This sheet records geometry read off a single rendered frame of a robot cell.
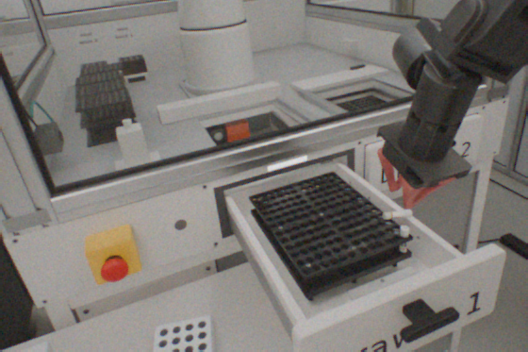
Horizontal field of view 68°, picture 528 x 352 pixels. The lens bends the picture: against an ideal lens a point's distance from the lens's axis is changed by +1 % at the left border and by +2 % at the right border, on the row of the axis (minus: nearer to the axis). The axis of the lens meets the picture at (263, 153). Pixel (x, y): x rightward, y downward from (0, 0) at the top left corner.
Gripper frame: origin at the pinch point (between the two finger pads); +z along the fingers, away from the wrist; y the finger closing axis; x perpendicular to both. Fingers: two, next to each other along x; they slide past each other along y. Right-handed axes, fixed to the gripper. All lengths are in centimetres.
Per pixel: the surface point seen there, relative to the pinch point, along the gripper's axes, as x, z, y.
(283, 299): -19.9, 6.9, 5.0
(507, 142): 162, 106, -79
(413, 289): -6.9, 0.8, 11.7
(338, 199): -3.0, 10.4, -9.5
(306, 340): -20.7, 1.4, 12.3
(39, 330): -91, 124, -70
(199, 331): -30.8, 18.2, 0.2
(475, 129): 36.3, 13.0, -18.4
